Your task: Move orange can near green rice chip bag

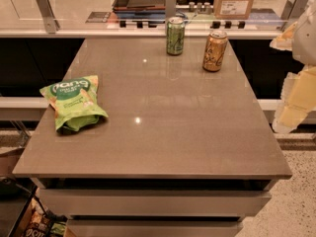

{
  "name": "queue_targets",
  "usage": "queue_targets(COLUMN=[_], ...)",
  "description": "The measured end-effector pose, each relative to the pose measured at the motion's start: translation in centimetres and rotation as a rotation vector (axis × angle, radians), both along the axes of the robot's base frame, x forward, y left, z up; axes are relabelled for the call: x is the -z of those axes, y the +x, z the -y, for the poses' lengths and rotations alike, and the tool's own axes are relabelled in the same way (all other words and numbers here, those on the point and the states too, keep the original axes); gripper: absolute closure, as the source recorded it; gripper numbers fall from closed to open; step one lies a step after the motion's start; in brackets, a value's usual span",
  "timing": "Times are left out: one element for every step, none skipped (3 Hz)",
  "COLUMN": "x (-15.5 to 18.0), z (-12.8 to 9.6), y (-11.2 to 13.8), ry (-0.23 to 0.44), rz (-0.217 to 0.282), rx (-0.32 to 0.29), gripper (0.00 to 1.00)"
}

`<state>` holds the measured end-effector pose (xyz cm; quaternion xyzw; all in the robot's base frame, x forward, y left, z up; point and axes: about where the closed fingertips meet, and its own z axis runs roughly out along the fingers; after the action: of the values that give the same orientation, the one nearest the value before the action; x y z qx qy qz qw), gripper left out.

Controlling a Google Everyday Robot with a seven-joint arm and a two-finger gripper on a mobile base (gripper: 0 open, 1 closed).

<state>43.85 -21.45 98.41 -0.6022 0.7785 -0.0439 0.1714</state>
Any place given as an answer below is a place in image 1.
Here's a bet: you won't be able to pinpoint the green soda can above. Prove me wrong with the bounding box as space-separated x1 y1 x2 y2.
166 17 185 55

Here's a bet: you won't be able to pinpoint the upper grey drawer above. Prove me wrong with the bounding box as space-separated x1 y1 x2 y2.
39 189 271 216

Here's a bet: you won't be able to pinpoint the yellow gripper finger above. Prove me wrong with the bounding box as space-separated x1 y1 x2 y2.
270 22 297 51
273 66 316 133

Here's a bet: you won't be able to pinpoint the metal glass bracket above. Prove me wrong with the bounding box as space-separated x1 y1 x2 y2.
280 0 314 31
165 0 177 19
36 0 59 34

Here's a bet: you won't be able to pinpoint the right metal glass bracket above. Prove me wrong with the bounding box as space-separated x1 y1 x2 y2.
280 0 314 31

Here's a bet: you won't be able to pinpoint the orange soda can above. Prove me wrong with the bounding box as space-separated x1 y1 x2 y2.
202 30 228 72

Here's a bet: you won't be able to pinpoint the lower grey drawer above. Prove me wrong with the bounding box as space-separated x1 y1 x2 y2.
67 220 243 237

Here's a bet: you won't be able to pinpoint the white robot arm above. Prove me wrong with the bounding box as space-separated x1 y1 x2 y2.
270 2 316 133

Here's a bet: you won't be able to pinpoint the snack bags below table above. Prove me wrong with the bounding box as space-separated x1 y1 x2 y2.
20 211 66 237

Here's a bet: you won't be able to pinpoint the green rice chip bag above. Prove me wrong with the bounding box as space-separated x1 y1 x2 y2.
39 75 108 132

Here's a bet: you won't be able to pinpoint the cardboard box with label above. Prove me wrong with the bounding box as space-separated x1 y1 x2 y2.
213 0 254 19

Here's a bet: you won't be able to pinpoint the left metal glass bracket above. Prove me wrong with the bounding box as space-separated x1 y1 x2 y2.
36 0 59 34

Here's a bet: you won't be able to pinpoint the grey drawer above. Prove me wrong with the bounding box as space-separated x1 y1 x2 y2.
67 220 243 237
39 189 271 216

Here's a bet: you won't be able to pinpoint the middle metal glass bracket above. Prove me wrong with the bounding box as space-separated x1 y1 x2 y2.
165 0 177 19

